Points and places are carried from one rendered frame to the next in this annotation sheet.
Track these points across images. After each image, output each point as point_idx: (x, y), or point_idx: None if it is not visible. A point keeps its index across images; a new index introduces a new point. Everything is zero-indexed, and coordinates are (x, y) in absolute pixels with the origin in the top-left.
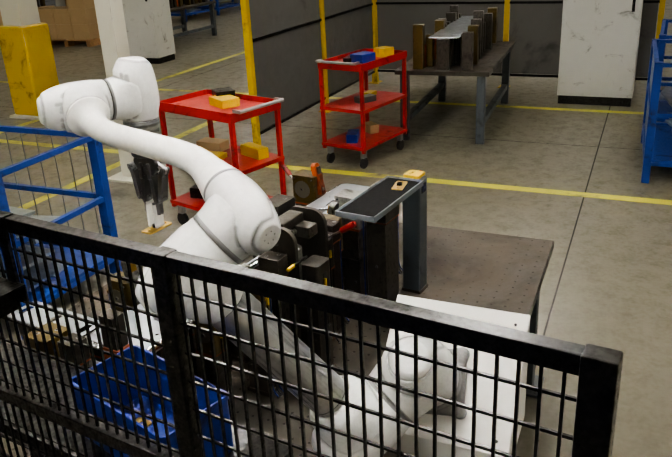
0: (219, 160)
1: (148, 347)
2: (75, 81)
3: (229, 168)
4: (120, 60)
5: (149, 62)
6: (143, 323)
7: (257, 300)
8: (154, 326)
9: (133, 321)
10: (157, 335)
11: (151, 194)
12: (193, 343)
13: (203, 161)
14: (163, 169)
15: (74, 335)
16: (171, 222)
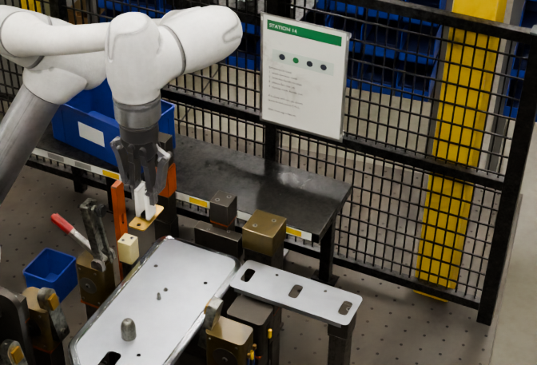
0: (22, 21)
1: (157, 245)
2: (196, 15)
3: (13, 13)
4: (142, 13)
5: (108, 28)
6: (178, 283)
7: (14, 101)
8: (163, 278)
9: (192, 286)
10: (154, 264)
11: (146, 187)
12: None
13: (38, 21)
14: (116, 136)
15: (223, 202)
16: (129, 225)
